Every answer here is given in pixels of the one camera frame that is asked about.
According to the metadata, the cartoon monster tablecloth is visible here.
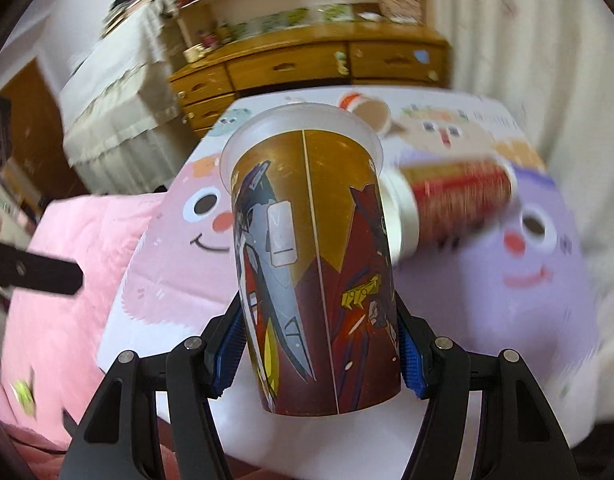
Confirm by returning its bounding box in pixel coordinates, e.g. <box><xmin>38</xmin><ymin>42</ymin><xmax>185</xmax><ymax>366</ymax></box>
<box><xmin>98</xmin><ymin>86</ymin><xmax>598</xmax><ymax>479</ymax></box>

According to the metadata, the orange rimmed paper cup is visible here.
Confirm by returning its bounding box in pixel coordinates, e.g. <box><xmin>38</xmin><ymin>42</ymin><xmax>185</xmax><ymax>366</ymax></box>
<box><xmin>339</xmin><ymin>91</ymin><xmax>392</xmax><ymax>136</ymax></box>

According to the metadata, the clear plastic cup printed sleeve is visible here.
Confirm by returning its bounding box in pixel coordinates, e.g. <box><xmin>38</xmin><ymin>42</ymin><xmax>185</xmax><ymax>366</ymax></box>
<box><xmin>220</xmin><ymin>103</ymin><xmax>401</xmax><ymax>417</ymax></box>

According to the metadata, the tall red paper cup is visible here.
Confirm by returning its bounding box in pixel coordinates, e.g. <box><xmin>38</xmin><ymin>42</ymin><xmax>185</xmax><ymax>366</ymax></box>
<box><xmin>379</xmin><ymin>157</ymin><xmax>518</xmax><ymax>263</ymax></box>

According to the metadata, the white floral curtain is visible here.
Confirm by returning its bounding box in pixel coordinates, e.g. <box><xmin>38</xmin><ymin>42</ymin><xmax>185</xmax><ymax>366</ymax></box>
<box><xmin>429</xmin><ymin>0</ymin><xmax>614</xmax><ymax>420</ymax></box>

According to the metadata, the white lace covered furniture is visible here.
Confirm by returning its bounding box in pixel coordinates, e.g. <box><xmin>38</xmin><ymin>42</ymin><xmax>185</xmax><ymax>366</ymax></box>
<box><xmin>58</xmin><ymin>0</ymin><xmax>197</xmax><ymax>195</ymax></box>

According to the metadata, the wooden dresser with drawers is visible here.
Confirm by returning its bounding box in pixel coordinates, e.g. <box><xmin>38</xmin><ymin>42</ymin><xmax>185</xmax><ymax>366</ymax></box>
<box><xmin>169</xmin><ymin>0</ymin><xmax>451</xmax><ymax>136</ymax></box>

